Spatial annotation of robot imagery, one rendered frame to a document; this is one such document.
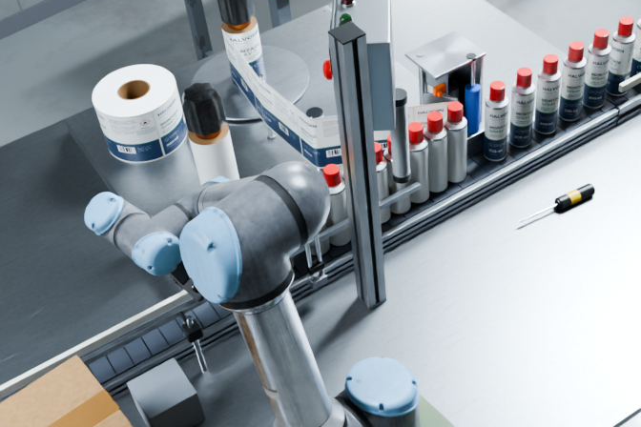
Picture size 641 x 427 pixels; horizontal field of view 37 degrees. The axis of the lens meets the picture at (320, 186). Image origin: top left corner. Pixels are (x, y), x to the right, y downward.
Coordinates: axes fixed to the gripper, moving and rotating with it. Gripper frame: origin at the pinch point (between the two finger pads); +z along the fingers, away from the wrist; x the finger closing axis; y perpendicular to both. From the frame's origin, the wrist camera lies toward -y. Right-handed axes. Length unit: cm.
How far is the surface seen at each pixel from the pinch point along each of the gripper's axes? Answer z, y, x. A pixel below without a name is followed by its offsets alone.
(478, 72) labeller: 22, 6, -69
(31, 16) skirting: 91, 274, 21
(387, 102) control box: -20, -17, -48
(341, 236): 15.5, -2.2, -22.5
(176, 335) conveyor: -1.3, -2.0, 13.2
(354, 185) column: -9.4, -15.4, -33.4
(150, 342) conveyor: -3.9, -0.5, 17.8
